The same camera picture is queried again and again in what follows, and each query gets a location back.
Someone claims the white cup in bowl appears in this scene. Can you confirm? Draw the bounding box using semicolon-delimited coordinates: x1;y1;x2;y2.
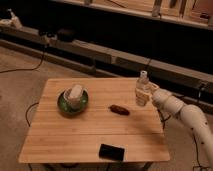
63;84;84;110

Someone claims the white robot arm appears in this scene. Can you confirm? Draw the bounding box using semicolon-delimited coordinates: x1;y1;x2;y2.
135;83;213;170

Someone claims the black rectangular block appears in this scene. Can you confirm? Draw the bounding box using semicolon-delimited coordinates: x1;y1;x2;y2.
99;144;125;161

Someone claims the clear plastic bottle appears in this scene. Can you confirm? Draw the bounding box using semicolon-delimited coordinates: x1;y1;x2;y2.
135;70;150;106

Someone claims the wooden table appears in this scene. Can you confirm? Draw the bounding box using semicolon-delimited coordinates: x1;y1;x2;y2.
19;78;170;163

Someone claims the brown oblong food item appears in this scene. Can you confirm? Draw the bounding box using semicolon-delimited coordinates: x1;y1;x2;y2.
109;105;130;115

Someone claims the green bowl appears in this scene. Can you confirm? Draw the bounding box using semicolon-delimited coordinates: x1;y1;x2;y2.
57;89;89;116

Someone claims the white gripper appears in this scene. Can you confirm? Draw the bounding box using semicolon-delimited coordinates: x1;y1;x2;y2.
135;83;159;102

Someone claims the black floor cable left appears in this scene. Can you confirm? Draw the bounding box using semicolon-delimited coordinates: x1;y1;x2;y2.
0;46;46;75

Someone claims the dark round object on ledge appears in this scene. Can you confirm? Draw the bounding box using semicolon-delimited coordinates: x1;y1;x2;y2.
57;29;75;42

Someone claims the white spray bottle background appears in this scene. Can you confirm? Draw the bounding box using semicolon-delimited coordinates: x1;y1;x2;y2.
0;9;22;29

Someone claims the black cable under arm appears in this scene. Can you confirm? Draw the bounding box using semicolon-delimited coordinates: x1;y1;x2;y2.
159;109;173;129

